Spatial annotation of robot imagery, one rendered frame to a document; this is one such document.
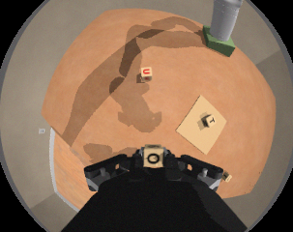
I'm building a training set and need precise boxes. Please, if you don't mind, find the tan flat mat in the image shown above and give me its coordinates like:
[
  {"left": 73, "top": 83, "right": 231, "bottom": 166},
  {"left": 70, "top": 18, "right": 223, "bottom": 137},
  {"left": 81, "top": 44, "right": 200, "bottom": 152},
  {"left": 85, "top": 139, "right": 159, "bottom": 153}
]
[{"left": 176, "top": 95, "right": 226, "bottom": 155}]

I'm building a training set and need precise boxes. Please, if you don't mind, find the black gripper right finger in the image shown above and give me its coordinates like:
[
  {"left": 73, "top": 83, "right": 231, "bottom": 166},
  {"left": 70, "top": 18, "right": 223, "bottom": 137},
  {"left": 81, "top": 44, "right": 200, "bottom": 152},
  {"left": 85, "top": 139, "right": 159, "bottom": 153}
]
[{"left": 162, "top": 147, "right": 223, "bottom": 191}]

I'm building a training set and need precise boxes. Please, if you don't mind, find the beige letter block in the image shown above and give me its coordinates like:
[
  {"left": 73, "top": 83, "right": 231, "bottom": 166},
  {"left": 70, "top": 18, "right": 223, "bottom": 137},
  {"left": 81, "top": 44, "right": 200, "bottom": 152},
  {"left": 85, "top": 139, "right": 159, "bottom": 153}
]
[
  {"left": 143, "top": 144, "right": 163, "bottom": 167},
  {"left": 141, "top": 67, "right": 152, "bottom": 81},
  {"left": 201, "top": 114, "right": 217, "bottom": 128},
  {"left": 222, "top": 172, "right": 232, "bottom": 183}
]

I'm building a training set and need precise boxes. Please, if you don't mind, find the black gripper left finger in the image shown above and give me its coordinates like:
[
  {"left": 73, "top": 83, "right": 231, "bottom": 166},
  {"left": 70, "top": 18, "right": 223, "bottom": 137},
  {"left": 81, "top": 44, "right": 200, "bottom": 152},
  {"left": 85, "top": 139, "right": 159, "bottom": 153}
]
[{"left": 83, "top": 147, "right": 145, "bottom": 191}]

